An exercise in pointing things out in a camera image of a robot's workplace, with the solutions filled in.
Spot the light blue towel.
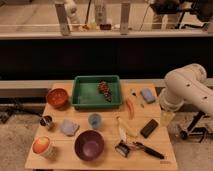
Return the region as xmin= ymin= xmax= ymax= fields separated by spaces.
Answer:
xmin=60 ymin=120 xmax=79 ymax=136

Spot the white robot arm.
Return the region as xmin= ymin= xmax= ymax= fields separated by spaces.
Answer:
xmin=159 ymin=63 xmax=213 ymax=117

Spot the black rectangular block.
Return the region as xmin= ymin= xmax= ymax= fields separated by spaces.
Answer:
xmin=140 ymin=119 xmax=158 ymax=138

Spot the wheeled equipment stand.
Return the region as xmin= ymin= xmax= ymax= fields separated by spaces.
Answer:
xmin=179 ymin=111 xmax=207 ymax=143

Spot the blue sponge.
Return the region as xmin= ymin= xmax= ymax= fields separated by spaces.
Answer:
xmin=141 ymin=89 xmax=156 ymax=104

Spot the orange carrot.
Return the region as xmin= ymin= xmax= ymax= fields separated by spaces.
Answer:
xmin=125 ymin=98 xmax=134 ymax=120

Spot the yellow banana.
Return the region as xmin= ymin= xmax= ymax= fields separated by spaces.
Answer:
xmin=116 ymin=116 xmax=137 ymax=142

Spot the small black metal clip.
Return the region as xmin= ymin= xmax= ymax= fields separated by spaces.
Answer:
xmin=115 ymin=141 xmax=130 ymax=158

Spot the small blue cup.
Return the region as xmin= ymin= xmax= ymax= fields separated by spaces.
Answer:
xmin=88 ymin=113 xmax=102 ymax=129

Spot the green plastic tray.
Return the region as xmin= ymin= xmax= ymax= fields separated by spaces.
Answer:
xmin=71 ymin=75 xmax=123 ymax=110

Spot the purple bowl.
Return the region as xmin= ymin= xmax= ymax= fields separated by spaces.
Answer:
xmin=74 ymin=130 xmax=104 ymax=161

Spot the orange bowl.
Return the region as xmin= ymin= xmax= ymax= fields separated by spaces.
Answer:
xmin=46 ymin=88 xmax=69 ymax=108

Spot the metal can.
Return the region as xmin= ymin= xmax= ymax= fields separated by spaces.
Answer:
xmin=40 ymin=115 xmax=54 ymax=130

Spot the apple in white cup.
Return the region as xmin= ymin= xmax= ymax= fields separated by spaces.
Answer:
xmin=32 ymin=137 xmax=53 ymax=158

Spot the black handled tool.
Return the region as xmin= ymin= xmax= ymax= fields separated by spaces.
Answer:
xmin=133 ymin=142 xmax=165 ymax=159

